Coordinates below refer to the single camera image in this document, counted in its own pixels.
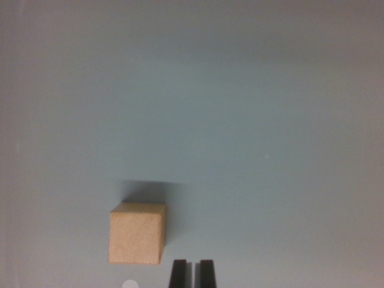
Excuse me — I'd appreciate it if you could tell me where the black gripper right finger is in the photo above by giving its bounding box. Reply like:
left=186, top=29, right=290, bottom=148
left=194, top=259, right=218, bottom=288

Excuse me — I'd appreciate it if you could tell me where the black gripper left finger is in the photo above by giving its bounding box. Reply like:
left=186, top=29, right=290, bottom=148
left=169, top=259, right=193, bottom=288

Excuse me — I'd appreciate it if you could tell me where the light wooden cube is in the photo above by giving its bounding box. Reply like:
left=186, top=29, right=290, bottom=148
left=107, top=202, right=167, bottom=266

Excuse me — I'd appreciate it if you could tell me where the translucent white plastic bin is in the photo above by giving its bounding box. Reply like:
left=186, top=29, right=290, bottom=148
left=0, top=0, right=384, bottom=288

